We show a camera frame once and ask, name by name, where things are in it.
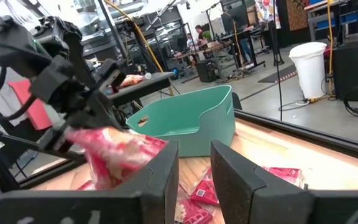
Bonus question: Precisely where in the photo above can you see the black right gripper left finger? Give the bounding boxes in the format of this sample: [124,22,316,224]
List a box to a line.
[0,140,180,224]

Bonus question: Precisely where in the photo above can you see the black side table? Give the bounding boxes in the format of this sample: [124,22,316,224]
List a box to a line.
[106,71,175,108]

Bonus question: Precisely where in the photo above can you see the dark floor mat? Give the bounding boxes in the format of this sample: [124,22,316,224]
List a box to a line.
[257,64,298,84]

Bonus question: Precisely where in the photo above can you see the red popcorn bag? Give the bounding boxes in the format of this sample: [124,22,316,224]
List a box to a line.
[118,73,144,90]
[190,167,220,207]
[65,126,169,191]
[76,180,96,191]
[174,198,218,224]
[261,166,304,188]

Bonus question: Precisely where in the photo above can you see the person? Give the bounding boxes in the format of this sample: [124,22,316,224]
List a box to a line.
[185,32,197,51]
[194,24,208,48]

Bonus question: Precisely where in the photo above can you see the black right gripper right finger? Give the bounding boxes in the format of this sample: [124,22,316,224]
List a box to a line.
[210,139,358,224]

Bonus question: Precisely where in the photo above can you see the red panel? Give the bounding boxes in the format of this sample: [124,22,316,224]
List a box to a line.
[7,79,53,131]

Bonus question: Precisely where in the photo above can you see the black cabinet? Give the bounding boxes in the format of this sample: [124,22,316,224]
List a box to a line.
[332,39,358,102]

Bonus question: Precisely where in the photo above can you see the black speaker box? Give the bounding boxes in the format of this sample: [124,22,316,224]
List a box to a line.
[195,59,217,83]

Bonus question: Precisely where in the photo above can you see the white trash bin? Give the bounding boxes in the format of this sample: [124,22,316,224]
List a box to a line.
[288,42,328,100]

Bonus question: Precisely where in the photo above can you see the teal plastic basket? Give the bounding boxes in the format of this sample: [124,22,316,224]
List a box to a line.
[125,84,236,158]

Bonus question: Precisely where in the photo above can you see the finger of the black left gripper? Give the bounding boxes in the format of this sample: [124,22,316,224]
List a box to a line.
[37,124,74,153]

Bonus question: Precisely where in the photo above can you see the black table frame rail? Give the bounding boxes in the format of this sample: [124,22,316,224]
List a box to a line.
[233,108,358,163]

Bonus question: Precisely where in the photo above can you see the yellow hanging cable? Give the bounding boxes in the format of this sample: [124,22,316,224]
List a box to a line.
[104,0,174,96]
[326,0,336,98]

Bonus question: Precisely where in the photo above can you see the black stand pole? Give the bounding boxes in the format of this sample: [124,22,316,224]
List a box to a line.
[271,0,284,121]

